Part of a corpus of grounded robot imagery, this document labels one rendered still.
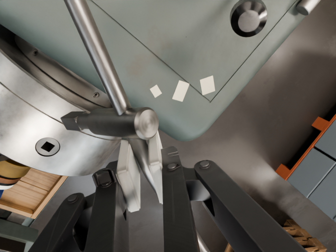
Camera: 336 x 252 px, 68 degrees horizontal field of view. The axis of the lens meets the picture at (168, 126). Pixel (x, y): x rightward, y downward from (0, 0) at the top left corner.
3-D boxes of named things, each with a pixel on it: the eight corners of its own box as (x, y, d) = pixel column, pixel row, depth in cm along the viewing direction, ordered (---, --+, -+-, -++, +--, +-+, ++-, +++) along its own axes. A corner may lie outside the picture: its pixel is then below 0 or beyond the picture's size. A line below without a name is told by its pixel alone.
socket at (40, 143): (31, 139, 39) (30, 149, 37) (45, 124, 39) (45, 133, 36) (50, 149, 41) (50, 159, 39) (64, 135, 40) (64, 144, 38)
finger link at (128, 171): (140, 210, 16) (129, 214, 16) (140, 159, 22) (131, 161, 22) (127, 170, 14) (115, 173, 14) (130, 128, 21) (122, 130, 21)
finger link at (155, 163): (148, 165, 15) (160, 162, 15) (147, 124, 21) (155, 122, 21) (160, 205, 16) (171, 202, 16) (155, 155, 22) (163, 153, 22)
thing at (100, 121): (53, 116, 23) (131, 117, 15) (73, 105, 25) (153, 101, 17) (64, 136, 24) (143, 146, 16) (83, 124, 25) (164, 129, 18)
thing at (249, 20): (235, -17, 24) (267, -21, 19) (254, 8, 25) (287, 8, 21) (208, 18, 24) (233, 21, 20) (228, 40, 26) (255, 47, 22)
